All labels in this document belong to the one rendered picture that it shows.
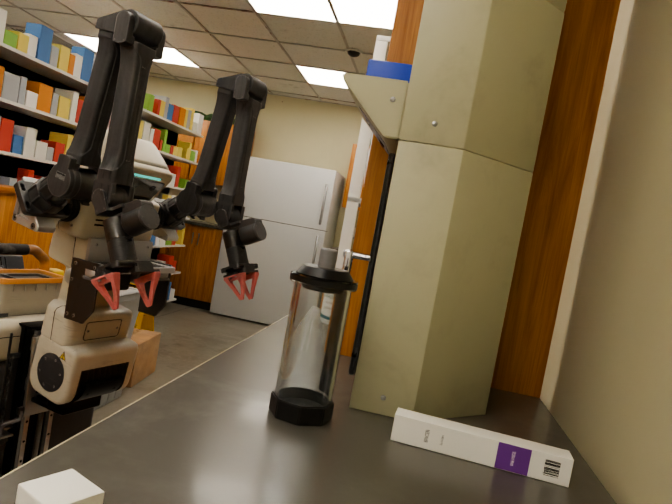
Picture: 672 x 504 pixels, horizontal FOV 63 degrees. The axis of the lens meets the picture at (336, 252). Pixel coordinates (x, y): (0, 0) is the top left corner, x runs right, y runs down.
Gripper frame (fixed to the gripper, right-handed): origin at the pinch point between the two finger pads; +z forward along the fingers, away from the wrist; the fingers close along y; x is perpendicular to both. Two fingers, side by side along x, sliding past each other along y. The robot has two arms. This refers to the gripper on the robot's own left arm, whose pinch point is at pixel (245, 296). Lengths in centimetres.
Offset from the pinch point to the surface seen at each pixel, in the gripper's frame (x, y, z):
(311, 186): 157, 387, -140
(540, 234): -82, 1, 5
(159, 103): 215, 241, -219
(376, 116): -66, -46, -18
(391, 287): -60, -44, 11
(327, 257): -56, -56, 4
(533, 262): -79, 0, 11
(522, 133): -86, -28, -11
